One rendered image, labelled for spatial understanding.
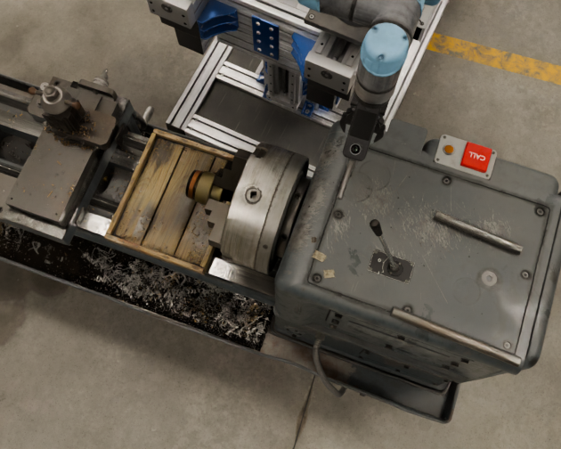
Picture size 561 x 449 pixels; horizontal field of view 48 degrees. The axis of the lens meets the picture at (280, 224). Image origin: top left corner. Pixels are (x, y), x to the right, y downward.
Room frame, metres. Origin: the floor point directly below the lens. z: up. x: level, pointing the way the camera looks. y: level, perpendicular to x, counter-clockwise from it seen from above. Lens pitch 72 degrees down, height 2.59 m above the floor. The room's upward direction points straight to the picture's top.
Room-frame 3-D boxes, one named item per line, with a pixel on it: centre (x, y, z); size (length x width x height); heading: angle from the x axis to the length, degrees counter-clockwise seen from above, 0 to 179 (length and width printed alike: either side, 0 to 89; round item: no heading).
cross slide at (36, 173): (0.74, 0.61, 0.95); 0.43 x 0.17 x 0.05; 160
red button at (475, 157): (0.58, -0.45, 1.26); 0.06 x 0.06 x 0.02; 70
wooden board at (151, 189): (0.61, 0.30, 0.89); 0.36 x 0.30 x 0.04; 160
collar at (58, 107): (0.80, 0.59, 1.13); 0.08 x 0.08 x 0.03
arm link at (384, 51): (0.60, -0.17, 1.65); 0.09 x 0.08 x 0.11; 160
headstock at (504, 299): (0.41, -0.34, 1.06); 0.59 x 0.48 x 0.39; 70
